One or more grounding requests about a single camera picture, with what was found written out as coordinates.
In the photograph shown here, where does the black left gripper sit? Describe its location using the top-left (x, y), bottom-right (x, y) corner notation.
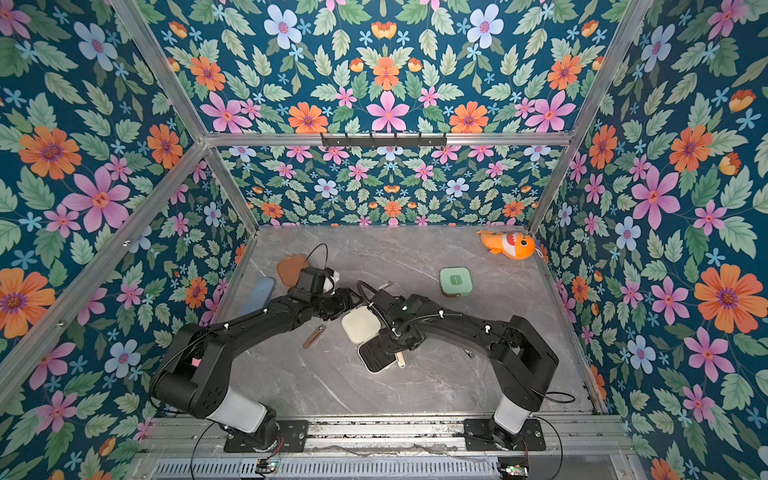
top-left (308, 287), bottom-right (366, 321)

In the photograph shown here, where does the cream nail clipper case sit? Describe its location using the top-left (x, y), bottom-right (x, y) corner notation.
top-left (341, 306), bottom-right (398, 374)

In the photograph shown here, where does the green nail clipper case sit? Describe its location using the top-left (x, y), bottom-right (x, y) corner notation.
top-left (439, 267), bottom-right (473, 297)

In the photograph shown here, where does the cream large nail clipper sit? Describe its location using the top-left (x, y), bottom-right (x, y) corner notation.
top-left (395, 352), bottom-right (406, 369)

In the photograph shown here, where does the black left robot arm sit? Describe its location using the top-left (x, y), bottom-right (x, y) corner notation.
top-left (149, 267), bottom-right (362, 443)

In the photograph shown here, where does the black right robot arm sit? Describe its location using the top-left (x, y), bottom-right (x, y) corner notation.
top-left (368, 290), bottom-right (559, 450)

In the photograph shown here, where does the brown nail clipper case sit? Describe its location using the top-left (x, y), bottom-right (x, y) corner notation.
top-left (276, 255), bottom-right (308, 288)

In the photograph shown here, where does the blue oval case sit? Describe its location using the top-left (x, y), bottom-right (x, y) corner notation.
top-left (240, 277), bottom-right (275, 315)

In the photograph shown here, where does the orange clownfish plush toy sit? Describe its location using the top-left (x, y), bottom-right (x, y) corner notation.
top-left (478, 230), bottom-right (537, 260)

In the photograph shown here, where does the black hook rail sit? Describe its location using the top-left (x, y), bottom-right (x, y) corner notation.
top-left (320, 133), bottom-right (448, 148)

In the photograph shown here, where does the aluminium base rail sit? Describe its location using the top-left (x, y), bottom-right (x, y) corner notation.
top-left (149, 413), bottom-right (634, 457)

